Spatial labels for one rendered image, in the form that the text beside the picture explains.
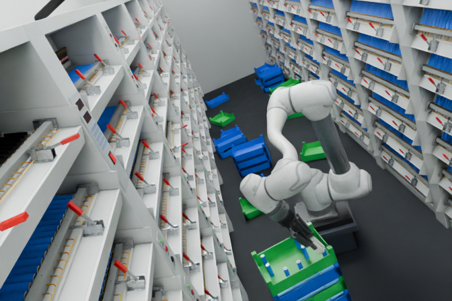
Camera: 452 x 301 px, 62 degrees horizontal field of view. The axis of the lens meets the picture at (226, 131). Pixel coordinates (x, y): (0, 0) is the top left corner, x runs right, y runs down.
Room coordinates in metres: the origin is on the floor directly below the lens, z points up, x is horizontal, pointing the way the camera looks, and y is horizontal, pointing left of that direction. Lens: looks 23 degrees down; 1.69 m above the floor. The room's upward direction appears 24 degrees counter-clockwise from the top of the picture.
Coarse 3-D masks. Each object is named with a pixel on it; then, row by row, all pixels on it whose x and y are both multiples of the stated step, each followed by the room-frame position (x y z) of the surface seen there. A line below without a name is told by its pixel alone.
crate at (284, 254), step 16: (288, 240) 1.35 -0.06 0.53; (320, 240) 1.30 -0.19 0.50; (256, 256) 1.32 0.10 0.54; (272, 256) 1.34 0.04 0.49; (288, 256) 1.31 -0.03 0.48; (304, 256) 1.27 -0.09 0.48; (320, 256) 1.23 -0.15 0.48; (304, 272) 1.15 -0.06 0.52; (272, 288) 1.14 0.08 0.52; (288, 288) 1.15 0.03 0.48
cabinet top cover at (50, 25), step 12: (120, 0) 2.32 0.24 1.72; (72, 12) 1.30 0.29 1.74; (84, 12) 1.43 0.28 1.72; (96, 12) 1.61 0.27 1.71; (24, 24) 0.91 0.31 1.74; (36, 24) 0.97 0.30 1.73; (48, 24) 1.04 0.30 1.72; (60, 24) 1.13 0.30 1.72; (72, 24) 1.55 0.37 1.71; (36, 36) 0.93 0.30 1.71
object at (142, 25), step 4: (136, 20) 2.98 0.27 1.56; (140, 20) 2.98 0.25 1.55; (144, 20) 2.98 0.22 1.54; (136, 24) 2.94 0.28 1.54; (140, 24) 2.96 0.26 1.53; (144, 24) 2.98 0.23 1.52; (140, 28) 2.82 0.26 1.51; (144, 28) 2.81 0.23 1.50; (148, 28) 2.96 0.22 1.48; (140, 32) 2.55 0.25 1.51; (144, 32) 2.63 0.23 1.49; (148, 32) 2.92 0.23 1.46; (144, 36) 2.59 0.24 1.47; (144, 40) 2.56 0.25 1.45
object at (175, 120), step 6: (168, 120) 2.28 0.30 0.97; (174, 120) 2.28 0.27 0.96; (174, 126) 2.23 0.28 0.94; (180, 126) 2.26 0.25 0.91; (180, 132) 2.14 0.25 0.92; (174, 138) 2.04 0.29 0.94; (180, 138) 2.04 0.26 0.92; (174, 144) 1.95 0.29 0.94; (180, 144) 1.95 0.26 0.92; (180, 150) 1.86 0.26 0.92; (180, 156) 1.80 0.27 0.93; (180, 162) 1.72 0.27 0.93
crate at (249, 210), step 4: (240, 200) 2.52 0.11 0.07; (244, 200) 2.53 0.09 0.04; (244, 204) 2.53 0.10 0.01; (248, 204) 2.51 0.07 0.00; (244, 208) 2.48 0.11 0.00; (248, 208) 2.46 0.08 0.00; (252, 208) 2.44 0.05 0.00; (256, 208) 2.42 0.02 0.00; (244, 212) 2.34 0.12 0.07; (248, 212) 2.41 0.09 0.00; (252, 212) 2.33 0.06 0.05; (256, 212) 2.33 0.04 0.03; (260, 212) 2.33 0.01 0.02; (248, 216) 2.33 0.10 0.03; (252, 216) 2.33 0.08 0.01
